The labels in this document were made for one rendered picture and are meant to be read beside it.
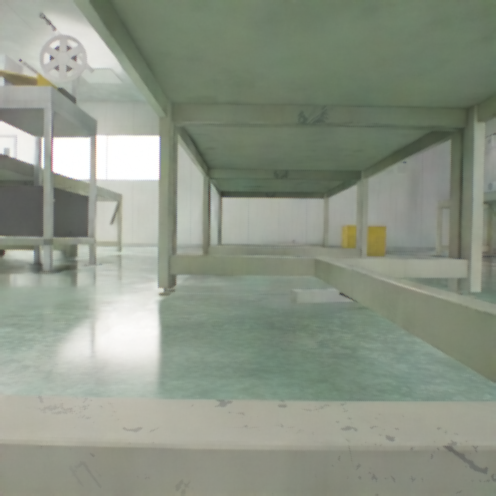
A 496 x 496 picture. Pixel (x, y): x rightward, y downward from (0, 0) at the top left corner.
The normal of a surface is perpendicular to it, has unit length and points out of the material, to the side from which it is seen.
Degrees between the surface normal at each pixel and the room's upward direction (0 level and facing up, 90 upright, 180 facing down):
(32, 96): 90
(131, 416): 0
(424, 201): 90
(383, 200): 90
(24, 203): 90
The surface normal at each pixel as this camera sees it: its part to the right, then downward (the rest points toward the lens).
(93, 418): 0.01, -1.00
